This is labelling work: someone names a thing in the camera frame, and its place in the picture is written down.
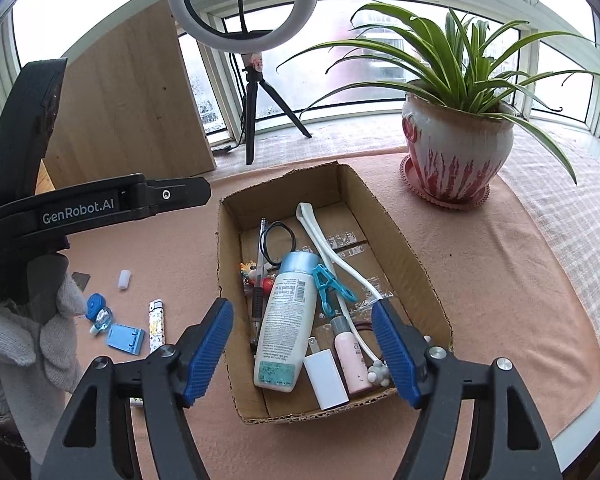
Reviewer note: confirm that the green spider plant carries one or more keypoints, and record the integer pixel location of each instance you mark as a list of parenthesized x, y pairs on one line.
[(472, 85)]

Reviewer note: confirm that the person's left hand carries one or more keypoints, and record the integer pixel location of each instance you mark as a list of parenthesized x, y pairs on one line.
[(40, 360)]

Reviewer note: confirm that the pink pot saucer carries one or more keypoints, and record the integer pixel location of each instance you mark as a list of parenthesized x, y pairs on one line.
[(445, 202)]

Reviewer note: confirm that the pink table cloth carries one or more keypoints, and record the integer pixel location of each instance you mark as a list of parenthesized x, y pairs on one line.
[(505, 285)]

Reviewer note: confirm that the blue phone stand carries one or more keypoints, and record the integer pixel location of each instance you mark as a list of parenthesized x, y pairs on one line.
[(122, 338)]

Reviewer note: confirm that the small pink bottle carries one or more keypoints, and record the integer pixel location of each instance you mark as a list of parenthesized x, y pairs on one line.
[(352, 360)]

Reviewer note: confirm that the translucent white cap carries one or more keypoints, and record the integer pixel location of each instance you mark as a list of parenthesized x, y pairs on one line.
[(124, 280)]

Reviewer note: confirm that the wooden plank panel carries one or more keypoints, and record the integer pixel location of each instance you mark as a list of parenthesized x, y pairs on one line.
[(44, 176)]

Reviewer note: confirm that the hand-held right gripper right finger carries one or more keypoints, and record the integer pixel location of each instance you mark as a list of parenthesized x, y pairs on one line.
[(395, 355)]

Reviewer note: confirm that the patterned white lighter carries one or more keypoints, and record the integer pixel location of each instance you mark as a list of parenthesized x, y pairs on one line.
[(156, 325)]

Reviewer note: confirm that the light wooden board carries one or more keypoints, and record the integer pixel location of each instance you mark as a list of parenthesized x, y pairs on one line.
[(130, 110)]

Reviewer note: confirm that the cardboard box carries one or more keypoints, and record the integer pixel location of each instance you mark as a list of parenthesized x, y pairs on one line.
[(372, 210)]

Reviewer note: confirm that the plaid windowsill cloth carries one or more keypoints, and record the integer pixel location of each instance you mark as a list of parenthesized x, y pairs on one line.
[(570, 210)]

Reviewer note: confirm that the small cartoon toy figurine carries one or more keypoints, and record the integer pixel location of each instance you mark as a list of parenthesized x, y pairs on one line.
[(250, 272)]

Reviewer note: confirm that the small dark card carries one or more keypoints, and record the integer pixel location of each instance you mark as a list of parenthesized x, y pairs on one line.
[(81, 280)]

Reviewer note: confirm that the white lotion bottle blue cap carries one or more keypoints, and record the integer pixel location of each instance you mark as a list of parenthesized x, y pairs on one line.
[(285, 330)]

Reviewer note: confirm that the white charger plug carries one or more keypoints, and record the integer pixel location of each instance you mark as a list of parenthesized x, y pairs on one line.
[(327, 377)]

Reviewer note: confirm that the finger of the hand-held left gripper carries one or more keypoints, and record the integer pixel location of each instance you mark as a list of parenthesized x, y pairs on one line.
[(180, 192)]

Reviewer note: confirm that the black pen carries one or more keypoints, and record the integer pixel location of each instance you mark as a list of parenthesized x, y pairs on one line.
[(257, 310)]

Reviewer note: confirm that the blue clothespin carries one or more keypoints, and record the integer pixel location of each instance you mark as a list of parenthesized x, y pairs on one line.
[(325, 285)]

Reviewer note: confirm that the white red flower pot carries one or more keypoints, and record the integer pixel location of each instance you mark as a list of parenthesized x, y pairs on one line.
[(455, 155)]

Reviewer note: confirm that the white flexible stick flower tip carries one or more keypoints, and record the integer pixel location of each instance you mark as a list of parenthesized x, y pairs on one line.
[(312, 230)]

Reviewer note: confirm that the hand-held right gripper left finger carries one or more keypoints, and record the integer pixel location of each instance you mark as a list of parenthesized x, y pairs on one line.
[(207, 350)]

